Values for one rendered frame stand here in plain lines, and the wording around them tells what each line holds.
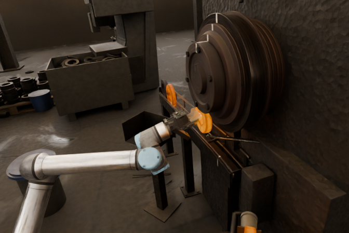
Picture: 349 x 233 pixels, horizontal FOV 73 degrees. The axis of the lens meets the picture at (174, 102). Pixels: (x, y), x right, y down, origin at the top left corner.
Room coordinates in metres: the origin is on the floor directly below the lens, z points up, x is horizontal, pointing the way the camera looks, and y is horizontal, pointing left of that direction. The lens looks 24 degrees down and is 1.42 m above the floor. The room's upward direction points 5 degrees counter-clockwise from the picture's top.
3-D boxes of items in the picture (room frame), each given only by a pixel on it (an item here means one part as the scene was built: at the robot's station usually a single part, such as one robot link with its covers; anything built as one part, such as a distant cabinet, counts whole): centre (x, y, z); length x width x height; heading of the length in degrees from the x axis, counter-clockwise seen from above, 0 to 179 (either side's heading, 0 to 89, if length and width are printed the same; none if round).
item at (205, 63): (0.89, -0.12, 1.11); 0.28 x 0.06 x 0.28; 15
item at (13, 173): (1.43, 1.07, 0.22); 0.32 x 0.32 x 0.43
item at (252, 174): (0.70, -0.29, 0.68); 0.11 x 0.08 x 0.24; 105
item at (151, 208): (1.32, 0.18, 0.36); 0.26 x 0.20 x 0.72; 50
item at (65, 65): (3.39, 1.18, 0.39); 1.03 x 0.83 x 0.79; 109
